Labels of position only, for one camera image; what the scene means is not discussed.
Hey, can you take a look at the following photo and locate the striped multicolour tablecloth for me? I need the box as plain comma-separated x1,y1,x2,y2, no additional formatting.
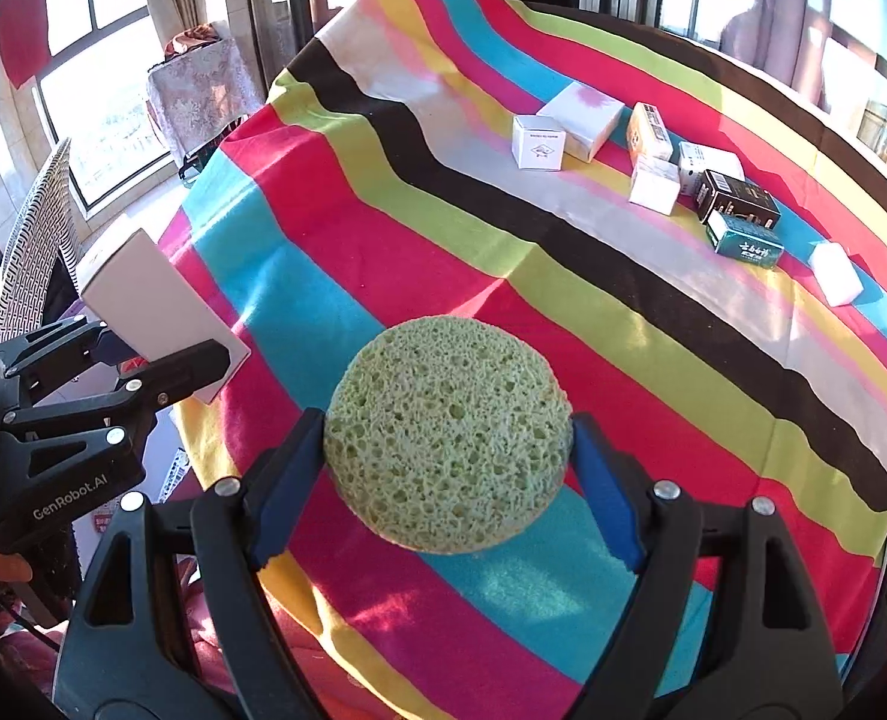
154,0,887,720

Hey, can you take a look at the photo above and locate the white box with orange print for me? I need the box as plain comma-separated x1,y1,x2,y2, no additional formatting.
626,102,674,164

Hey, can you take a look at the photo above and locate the small plain white box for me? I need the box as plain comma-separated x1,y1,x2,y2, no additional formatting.
628,154,682,216

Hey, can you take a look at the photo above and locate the white box with black print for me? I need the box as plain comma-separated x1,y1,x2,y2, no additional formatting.
677,140,746,197

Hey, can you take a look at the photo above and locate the red hanging cloth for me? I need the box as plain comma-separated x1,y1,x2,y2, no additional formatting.
0,0,53,89

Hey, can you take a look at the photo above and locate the white red printed carton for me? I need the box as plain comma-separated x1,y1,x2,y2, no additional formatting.
139,409,199,505

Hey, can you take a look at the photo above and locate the woven patterned chair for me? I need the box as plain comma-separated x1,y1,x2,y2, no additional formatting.
0,137,85,350

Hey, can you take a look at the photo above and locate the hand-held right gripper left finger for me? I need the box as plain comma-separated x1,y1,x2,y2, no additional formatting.
53,406,332,720

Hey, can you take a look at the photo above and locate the black printed box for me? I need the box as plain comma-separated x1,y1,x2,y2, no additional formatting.
694,169,783,235

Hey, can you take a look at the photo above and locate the person's left hand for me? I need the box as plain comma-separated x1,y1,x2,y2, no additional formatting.
0,536,35,587

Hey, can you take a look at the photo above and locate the white foam block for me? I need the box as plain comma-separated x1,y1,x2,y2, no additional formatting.
808,241,865,308

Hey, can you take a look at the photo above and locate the round green sponge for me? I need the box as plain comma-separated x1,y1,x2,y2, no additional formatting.
323,316,575,554

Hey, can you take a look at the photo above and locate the teal printed box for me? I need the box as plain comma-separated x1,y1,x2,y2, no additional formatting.
705,209,784,271

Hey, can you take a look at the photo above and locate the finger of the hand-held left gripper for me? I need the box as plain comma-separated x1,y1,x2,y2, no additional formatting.
0,317,136,400
0,339,233,455

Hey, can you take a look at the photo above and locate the tall white box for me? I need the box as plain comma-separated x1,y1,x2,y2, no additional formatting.
78,229,253,406

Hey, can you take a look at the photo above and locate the pink red cloth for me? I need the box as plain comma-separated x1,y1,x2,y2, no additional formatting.
0,551,354,720

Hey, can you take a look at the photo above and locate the white cube box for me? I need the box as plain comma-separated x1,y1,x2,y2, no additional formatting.
511,114,569,173

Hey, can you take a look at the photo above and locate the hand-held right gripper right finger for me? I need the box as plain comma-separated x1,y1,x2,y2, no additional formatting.
563,412,845,720

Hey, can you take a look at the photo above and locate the large plain white box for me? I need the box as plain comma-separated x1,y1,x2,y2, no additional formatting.
537,80,629,164

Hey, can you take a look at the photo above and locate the side table with floral cloth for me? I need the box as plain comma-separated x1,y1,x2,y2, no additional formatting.
145,24,266,181

